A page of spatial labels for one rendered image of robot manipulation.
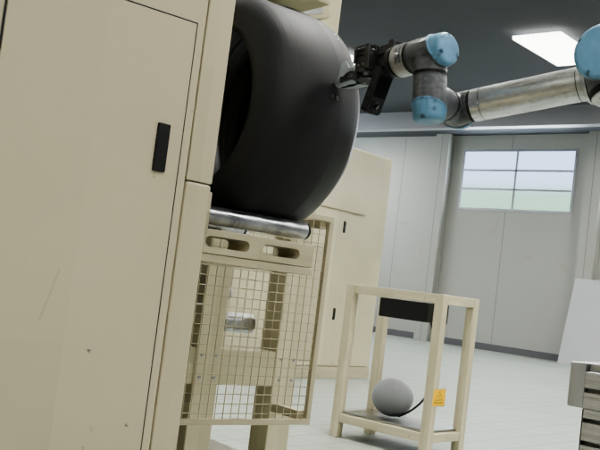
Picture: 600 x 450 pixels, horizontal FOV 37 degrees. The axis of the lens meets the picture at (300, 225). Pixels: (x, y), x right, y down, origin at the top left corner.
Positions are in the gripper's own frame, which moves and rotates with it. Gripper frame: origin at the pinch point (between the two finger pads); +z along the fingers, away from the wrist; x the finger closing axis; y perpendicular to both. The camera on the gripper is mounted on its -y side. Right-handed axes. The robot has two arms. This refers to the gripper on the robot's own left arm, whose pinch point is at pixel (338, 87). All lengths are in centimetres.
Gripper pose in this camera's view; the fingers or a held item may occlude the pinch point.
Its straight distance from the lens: 225.4
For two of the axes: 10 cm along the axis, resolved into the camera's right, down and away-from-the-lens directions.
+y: 0.7, -9.9, 1.4
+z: -6.4, 0.7, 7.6
